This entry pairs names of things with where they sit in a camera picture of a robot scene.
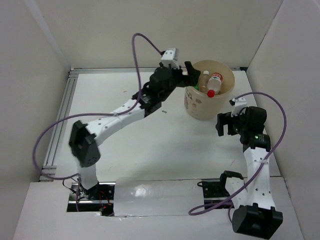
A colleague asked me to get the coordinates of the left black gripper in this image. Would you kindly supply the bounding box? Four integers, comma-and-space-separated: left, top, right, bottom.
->
160, 61, 201, 102

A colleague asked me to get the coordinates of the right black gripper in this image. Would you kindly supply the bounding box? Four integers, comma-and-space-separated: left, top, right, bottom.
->
215, 106, 249, 136

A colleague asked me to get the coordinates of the clear bottle white cap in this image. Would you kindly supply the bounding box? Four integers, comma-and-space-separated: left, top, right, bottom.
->
198, 70, 210, 93

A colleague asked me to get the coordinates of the red label water bottle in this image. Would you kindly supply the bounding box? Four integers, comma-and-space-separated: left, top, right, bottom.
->
206, 72, 223, 98

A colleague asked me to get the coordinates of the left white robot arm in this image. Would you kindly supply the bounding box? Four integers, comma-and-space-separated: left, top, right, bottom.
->
68, 61, 201, 200

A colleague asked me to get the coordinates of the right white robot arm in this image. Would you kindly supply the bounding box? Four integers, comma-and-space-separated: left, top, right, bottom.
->
215, 106, 283, 240

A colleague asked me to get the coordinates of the beige paper bucket bin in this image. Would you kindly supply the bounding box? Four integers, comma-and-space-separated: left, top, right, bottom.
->
184, 60, 235, 120

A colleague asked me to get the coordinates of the white taped cover sheet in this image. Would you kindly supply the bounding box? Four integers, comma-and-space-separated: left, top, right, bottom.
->
113, 178, 204, 217

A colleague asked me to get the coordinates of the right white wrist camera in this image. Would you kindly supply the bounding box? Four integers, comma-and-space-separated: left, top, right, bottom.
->
229, 97, 247, 118

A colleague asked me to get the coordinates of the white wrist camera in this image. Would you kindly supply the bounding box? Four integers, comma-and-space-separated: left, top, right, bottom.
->
229, 97, 247, 118
160, 48, 180, 69

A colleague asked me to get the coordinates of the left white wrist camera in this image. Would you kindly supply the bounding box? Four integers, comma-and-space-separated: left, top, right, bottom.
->
160, 48, 180, 69

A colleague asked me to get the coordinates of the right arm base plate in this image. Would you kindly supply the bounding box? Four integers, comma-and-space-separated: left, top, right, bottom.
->
197, 171, 245, 210

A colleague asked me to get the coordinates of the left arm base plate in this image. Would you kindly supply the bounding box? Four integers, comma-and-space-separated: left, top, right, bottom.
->
62, 182, 116, 217

